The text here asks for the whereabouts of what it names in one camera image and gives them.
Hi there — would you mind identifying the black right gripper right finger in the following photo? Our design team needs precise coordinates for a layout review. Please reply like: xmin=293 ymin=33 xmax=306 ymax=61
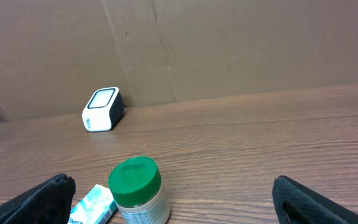
xmin=272 ymin=175 xmax=358 ymax=224

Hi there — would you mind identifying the green lid jar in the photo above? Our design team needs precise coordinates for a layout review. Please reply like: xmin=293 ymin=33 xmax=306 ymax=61
xmin=108 ymin=156 xmax=171 ymax=224

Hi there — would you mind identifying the small teal tissue pack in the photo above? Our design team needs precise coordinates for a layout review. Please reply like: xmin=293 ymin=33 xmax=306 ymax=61
xmin=68 ymin=184 xmax=117 ymax=224

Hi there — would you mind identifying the white barcode scanner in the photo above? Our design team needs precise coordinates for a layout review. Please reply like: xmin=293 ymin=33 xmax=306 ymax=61
xmin=81 ymin=87 xmax=125 ymax=132

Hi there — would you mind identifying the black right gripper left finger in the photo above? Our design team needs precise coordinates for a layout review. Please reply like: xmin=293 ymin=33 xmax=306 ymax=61
xmin=0 ymin=174 xmax=76 ymax=224

